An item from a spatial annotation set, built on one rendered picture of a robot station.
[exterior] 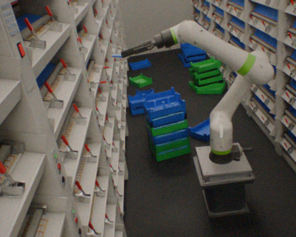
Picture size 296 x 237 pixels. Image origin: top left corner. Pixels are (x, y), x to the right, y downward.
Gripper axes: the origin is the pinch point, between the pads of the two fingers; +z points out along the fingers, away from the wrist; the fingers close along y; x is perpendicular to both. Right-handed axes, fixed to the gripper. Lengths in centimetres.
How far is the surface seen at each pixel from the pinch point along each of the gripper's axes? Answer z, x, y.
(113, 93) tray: 31, -45, 76
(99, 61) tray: 22.6, -6.3, 29.8
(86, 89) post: 19.2, 0.2, -39.9
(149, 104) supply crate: 6, -63, 69
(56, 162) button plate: 17, 4, -105
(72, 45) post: 16.3, 20.5, -39.9
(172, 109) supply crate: -11, -66, 53
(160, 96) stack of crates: -2, -74, 106
